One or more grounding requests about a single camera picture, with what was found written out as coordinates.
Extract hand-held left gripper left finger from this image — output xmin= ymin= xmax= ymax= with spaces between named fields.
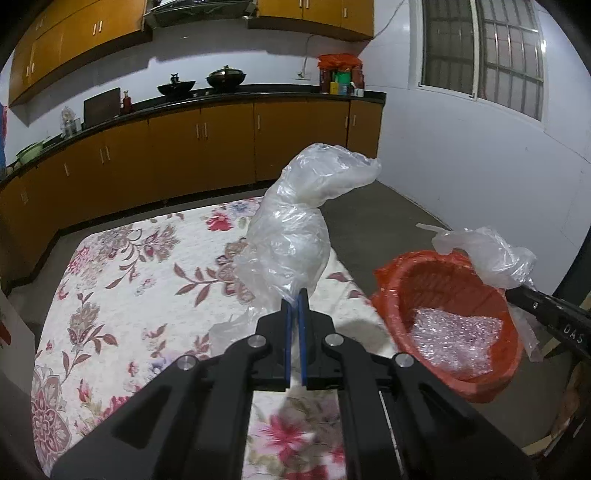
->
xmin=51 ymin=288 xmax=297 ymax=480

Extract clear bubble wrap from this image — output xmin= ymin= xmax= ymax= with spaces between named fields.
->
xmin=409 ymin=307 xmax=504 ymax=376

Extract wooden chair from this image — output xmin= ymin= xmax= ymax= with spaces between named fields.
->
xmin=526 ymin=344 xmax=591 ymax=463

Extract wooden base cabinets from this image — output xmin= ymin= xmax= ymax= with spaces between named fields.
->
xmin=0 ymin=98 xmax=387 ymax=283

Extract glass jar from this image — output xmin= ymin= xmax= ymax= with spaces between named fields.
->
xmin=60 ymin=106 xmax=79 ymax=138

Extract floral printed cloth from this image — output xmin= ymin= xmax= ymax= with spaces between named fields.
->
xmin=30 ymin=196 xmax=394 ymax=480

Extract dark cutting board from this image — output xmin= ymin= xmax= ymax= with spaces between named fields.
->
xmin=83 ymin=88 xmax=122 ymax=129

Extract red bag over containers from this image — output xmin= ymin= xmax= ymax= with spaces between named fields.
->
xmin=318 ymin=53 xmax=363 ymax=71

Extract small clear plastic bag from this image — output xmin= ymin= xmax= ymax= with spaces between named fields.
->
xmin=416 ymin=223 xmax=544 ymax=363

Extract black wok without lid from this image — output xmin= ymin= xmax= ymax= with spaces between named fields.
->
xmin=157 ymin=74 xmax=196 ymax=97

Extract white power cable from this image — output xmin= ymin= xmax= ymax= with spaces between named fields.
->
xmin=301 ymin=34 xmax=325 ymax=75

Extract short wooden wall cabinet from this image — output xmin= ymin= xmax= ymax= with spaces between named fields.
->
xmin=246 ymin=0 xmax=375 ymax=41

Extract large clear plastic bag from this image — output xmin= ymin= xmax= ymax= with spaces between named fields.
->
xmin=210 ymin=143 xmax=383 ymax=352

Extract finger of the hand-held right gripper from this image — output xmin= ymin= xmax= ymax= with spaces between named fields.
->
xmin=505 ymin=285 xmax=563 ymax=326

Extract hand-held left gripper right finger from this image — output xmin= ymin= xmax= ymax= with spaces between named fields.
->
xmin=298 ymin=288 xmax=541 ymax=480

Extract black wok with lid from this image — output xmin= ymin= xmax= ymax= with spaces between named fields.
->
xmin=205 ymin=65 xmax=247 ymax=89

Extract barred window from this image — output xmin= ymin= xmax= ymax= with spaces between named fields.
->
xmin=418 ymin=0 xmax=549 ymax=123

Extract dark door frame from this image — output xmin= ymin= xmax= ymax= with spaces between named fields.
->
xmin=549 ymin=203 xmax=591 ymax=306

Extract green enamel pot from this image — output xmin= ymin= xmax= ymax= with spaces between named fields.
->
xmin=16 ymin=142 xmax=45 ymax=165

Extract range hood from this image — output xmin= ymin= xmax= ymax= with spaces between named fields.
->
xmin=143 ymin=0 xmax=257 ymax=29

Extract red plastic basket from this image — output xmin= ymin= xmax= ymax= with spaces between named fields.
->
xmin=372 ymin=249 xmax=525 ymax=405

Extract black kitchen countertop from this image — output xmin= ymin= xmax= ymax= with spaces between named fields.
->
xmin=0 ymin=85 xmax=387 ymax=186

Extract translucent red liner bag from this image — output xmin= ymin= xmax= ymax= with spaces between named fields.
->
xmin=370 ymin=251 xmax=403 ymax=354

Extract long wooden wall cabinets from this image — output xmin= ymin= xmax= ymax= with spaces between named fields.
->
xmin=9 ymin=0 xmax=154 ymax=108

